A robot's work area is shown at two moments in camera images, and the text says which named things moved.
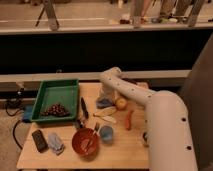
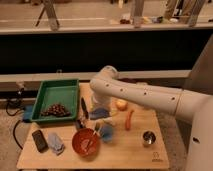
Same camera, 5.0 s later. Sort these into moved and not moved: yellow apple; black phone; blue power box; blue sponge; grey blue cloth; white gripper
Moved: blue sponge; white gripper
Not moved: black phone; blue power box; grey blue cloth; yellow apple
